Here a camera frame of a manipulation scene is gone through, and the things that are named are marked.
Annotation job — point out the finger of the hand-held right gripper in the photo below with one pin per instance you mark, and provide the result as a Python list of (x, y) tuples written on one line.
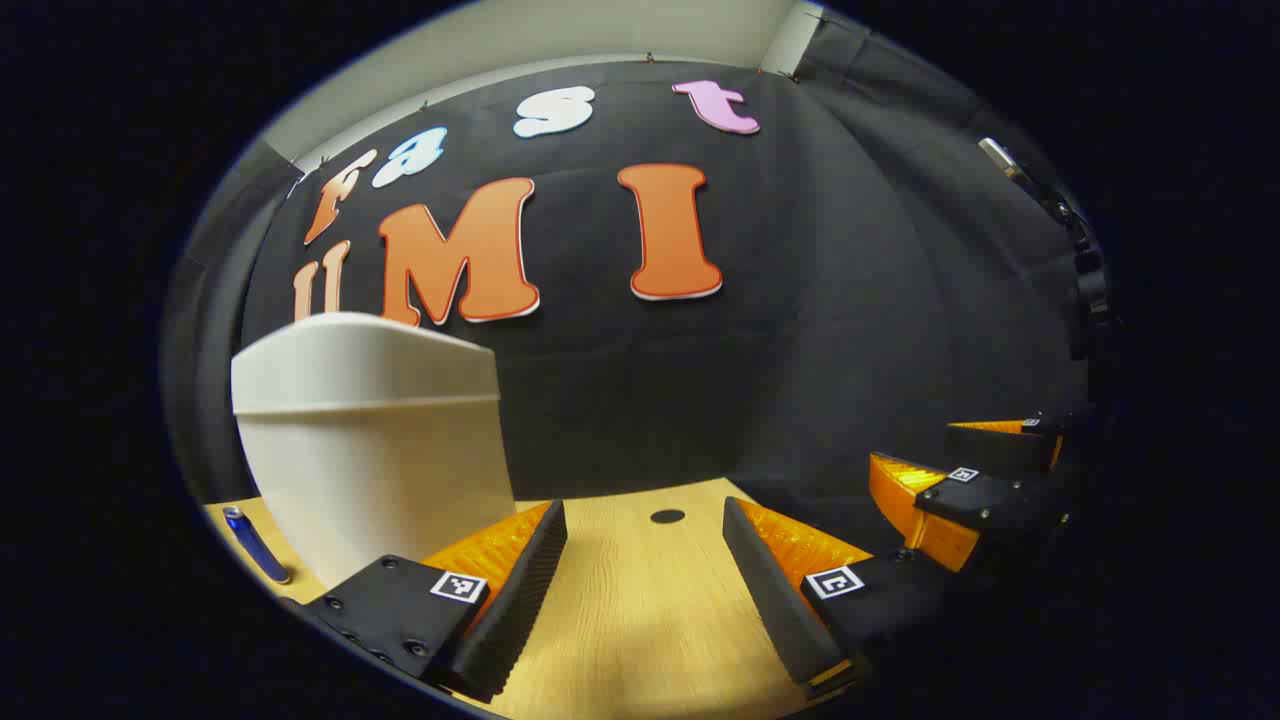
[(1000, 445), (990, 505)]

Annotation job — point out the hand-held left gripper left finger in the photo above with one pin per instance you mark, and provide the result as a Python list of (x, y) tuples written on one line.
[(520, 610)]

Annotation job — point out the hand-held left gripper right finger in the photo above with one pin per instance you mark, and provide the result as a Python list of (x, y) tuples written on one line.
[(775, 610)]

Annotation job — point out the white desktop garbage bin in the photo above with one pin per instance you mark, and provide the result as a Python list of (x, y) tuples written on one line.
[(370, 450)]

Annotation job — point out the blue pop can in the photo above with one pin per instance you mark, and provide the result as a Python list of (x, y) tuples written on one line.
[(255, 545)]

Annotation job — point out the wooden desktop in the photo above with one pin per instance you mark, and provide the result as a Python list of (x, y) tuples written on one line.
[(640, 600)]

